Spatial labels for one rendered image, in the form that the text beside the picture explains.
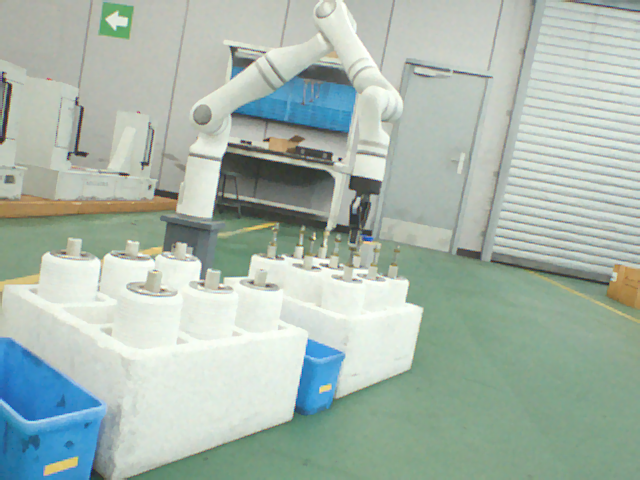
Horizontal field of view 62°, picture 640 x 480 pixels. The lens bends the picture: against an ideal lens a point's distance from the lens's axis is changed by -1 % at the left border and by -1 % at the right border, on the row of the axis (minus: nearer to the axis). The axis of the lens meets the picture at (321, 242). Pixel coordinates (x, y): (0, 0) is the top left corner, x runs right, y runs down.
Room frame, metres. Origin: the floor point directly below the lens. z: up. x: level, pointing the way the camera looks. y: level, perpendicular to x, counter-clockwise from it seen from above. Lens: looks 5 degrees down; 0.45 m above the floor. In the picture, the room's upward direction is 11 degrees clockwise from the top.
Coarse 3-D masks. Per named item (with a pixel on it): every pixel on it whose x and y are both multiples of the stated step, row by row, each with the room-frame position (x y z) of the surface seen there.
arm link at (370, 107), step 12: (360, 96) 1.24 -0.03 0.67; (372, 96) 1.22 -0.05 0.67; (384, 96) 1.22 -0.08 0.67; (360, 108) 1.24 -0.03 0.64; (372, 108) 1.22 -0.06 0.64; (384, 108) 1.22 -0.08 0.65; (360, 120) 1.25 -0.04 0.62; (372, 120) 1.22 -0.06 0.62; (360, 132) 1.25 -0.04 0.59; (372, 132) 1.23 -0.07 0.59; (384, 132) 1.24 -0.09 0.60; (360, 144) 1.24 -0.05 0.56; (372, 144) 1.23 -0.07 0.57; (384, 144) 1.24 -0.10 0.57; (384, 156) 1.24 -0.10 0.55
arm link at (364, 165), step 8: (360, 160) 1.23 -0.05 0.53; (368, 160) 1.23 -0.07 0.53; (376, 160) 1.23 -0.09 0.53; (384, 160) 1.25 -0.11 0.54; (336, 168) 1.24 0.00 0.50; (344, 168) 1.24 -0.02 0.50; (352, 168) 1.25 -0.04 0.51; (360, 168) 1.23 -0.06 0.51; (368, 168) 1.23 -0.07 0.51; (376, 168) 1.23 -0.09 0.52; (384, 168) 1.25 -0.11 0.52; (360, 176) 1.23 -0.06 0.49; (368, 176) 1.23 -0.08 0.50; (376, 176) 1.23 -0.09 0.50
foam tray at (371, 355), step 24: (288, 312) 1.25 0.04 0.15; (312, 312) 1.21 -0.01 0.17; (384, 312) 1.31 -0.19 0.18; (408, 312) 1.40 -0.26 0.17; (312, 336) 1.21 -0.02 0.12; (336, 336) 1.17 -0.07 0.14; (360, 336) 1.20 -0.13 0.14; (384, 336) 1.30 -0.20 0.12; (408, 336) 1.43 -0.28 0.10; (360, 360) 1.22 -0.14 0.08; (384, 360) 1.33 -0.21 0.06; (408, 360) 1.46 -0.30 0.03; (336, 384) 1.16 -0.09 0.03; (360, 384) 1.24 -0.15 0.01
